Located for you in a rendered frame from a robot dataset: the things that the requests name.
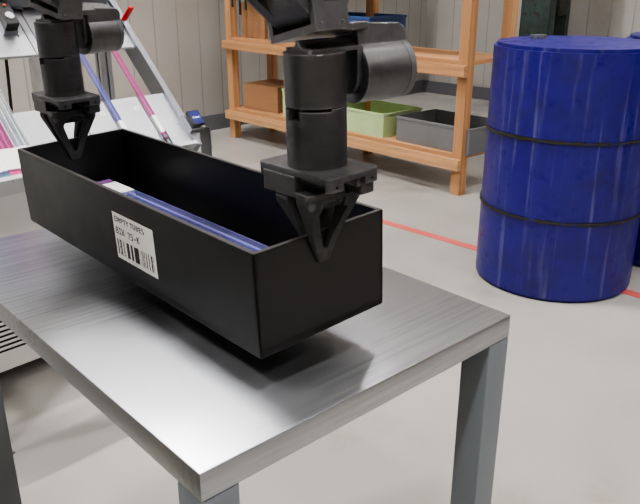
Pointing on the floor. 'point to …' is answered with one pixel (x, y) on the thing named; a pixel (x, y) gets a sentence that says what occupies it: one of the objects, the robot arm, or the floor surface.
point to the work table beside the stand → (232, 370)
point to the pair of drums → (569, 166)
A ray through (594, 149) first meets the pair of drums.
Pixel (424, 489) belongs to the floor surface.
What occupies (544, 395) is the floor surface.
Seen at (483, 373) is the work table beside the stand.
